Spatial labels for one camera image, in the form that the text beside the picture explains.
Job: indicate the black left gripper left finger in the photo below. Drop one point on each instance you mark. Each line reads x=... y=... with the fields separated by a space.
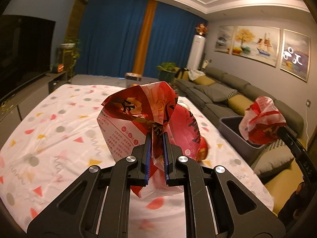
x=97 y=203

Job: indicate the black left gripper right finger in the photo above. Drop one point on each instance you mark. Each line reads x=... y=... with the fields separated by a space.
x=217 y=204

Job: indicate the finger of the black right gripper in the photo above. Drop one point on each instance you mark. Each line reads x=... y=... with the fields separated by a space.
x=300 y=154

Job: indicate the red white wrapper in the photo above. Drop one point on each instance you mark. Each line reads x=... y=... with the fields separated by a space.
x=261 y=122

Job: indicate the red white snack bag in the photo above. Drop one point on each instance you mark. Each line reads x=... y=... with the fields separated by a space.
x=128 y=115

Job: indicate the grey plastic trash bin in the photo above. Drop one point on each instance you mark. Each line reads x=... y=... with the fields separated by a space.
x=229 y=128

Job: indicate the near grey pillow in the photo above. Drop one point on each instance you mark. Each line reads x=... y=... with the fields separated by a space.
x=275 y=158

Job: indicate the patterned white tablecloth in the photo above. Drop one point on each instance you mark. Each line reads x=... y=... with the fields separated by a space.
x=60 y=138

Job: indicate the mustard yellow cushion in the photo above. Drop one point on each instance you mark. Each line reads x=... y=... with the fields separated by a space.
x=239 y=104

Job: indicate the right seascape painting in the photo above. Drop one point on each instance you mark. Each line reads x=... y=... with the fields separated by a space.
x=295 y=54

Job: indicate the grey cushion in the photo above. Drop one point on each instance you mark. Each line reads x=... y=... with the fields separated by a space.
x=212 y=93

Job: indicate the far mustard cushion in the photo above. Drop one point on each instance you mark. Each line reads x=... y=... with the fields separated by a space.
x=204 y=80

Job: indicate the dark tv cabinet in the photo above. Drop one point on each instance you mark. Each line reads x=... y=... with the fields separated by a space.
x=21 y=103

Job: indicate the middle sailboat tree painting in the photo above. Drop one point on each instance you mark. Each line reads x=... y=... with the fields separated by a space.
x=259 y=43

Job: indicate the white cloth on sofa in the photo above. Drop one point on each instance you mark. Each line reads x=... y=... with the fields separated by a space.
x=195 y=74

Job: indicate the patterned box on table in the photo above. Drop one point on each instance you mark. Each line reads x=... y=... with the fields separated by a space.
x=133 y=76

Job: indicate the black bag on sofa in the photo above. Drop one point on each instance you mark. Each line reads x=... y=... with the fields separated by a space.
x=182 y=74

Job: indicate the orange curtain strip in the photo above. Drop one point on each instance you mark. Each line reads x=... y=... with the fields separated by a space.
x=144 y=37

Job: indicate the green potted floor plant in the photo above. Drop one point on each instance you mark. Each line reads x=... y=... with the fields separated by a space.
x=166 y=71

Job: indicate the white standing air conditioner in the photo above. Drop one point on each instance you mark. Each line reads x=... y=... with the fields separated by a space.
x=196 y=52

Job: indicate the left landscape painting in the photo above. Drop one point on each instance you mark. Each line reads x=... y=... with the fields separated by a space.
x=224 y=39

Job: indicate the trailing plant on stand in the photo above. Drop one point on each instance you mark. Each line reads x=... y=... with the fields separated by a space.
x=70 y=52

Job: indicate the flower decoration on conditioner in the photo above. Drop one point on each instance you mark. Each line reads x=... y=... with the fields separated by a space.
x=201 y=29

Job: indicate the blue curtains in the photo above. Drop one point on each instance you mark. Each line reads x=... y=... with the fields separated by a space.
x=134 y=36

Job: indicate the black television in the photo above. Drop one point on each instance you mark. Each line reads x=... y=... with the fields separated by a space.
x=26 y=44

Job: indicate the wall socket with cable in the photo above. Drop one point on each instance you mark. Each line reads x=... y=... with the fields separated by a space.
x=306 y=119

